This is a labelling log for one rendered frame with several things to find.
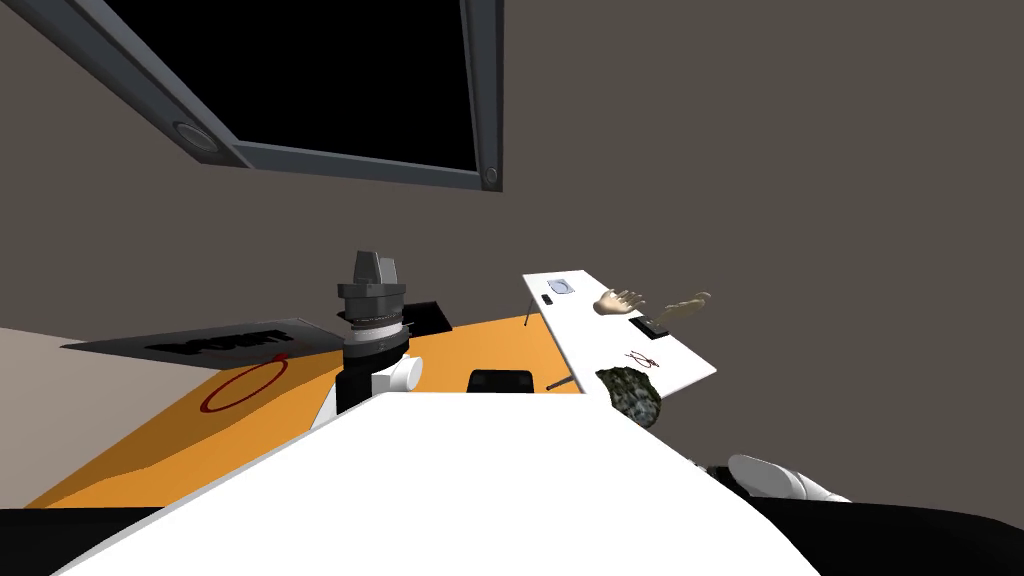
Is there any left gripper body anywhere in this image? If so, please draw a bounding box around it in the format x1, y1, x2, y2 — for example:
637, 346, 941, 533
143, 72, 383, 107
335, 250, 410, 323

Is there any dark grey flat mat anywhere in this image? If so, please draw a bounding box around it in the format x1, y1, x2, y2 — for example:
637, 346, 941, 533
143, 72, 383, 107
59, 317, 347, 371

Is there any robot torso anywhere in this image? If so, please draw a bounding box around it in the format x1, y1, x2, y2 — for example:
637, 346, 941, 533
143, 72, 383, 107
51, 368, 826, 576

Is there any grey framed dark window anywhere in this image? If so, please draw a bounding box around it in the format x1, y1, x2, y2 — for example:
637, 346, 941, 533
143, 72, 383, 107
3, 0, 506, 194

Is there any white table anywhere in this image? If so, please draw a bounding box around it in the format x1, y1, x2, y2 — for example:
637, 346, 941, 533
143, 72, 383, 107
521, 269, 718, 401

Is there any dark mottled lump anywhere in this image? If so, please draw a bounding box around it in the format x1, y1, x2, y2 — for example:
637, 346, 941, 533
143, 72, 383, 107
595, 365, 665, 430

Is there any orange rug with red ring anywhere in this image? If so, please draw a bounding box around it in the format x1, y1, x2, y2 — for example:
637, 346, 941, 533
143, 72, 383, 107
22, 313, 586, 511

